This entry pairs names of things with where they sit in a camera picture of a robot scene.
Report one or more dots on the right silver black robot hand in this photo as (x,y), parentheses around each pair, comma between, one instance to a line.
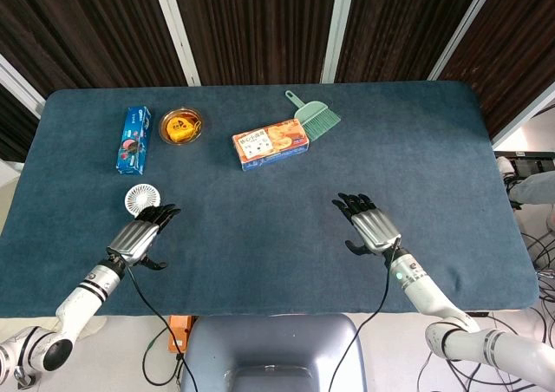
(376,228)

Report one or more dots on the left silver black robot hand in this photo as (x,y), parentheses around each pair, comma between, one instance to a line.
(133,238)

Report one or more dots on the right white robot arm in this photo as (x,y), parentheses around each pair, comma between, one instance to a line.
(451,318)

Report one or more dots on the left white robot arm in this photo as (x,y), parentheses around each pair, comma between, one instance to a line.
(65,309)

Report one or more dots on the small white round fan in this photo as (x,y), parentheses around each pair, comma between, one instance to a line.
(142,200)

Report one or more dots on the blue cookie box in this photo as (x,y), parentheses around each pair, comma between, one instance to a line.
(133,140)

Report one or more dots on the blue table cloth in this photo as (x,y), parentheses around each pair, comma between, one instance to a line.
(277,201)

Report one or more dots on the orange box under table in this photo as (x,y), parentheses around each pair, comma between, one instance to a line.
(178,333)

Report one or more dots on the yellow snack packet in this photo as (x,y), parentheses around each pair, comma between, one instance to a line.
(181,128)

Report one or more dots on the green dustpan brush set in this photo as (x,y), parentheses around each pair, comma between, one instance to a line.
(314,115)

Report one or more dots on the orange biscuit box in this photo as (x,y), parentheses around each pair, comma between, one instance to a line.
(271,144)

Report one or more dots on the grey robot torso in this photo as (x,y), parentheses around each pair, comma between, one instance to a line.
(273,353)

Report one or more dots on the grey trousered leg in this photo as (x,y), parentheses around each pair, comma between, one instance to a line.
(534,191)

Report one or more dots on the black equipment rack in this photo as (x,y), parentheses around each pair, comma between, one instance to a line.
(526,162)

